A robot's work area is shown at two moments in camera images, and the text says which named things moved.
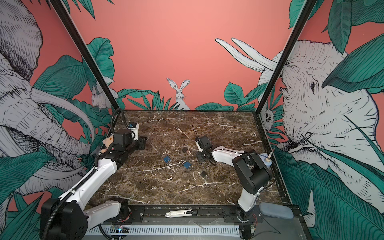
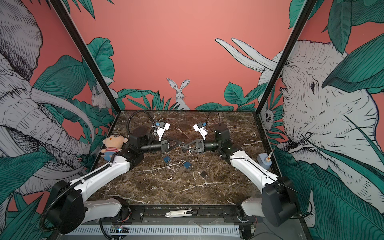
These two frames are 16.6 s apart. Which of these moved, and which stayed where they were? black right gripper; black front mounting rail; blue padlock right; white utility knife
Moved: black right gripper
Stayed: black front mounting rail; white utility knife; blue padlock right
